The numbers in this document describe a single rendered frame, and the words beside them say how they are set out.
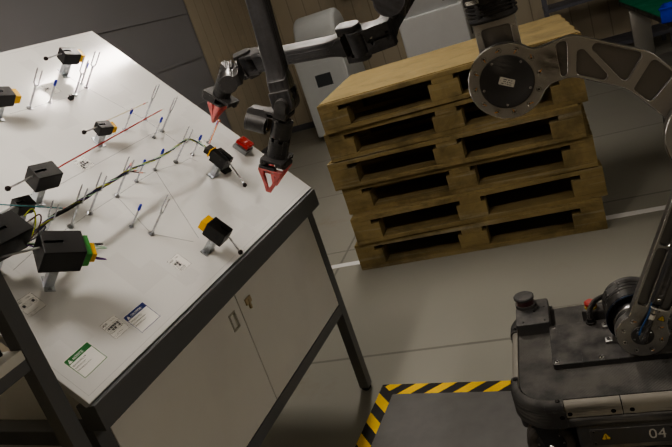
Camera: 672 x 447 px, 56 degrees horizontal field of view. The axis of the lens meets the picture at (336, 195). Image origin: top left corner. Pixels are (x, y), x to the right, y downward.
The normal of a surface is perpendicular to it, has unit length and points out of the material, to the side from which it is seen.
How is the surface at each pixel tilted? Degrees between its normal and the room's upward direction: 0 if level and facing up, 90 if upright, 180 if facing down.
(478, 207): 90
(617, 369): 0
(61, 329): 49
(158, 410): 90
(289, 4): 90
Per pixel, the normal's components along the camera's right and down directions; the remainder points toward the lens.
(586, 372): -0.30, -0.91
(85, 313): 0.47, -0.72
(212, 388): 0.89, -0.16
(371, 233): -0.22, 0.36
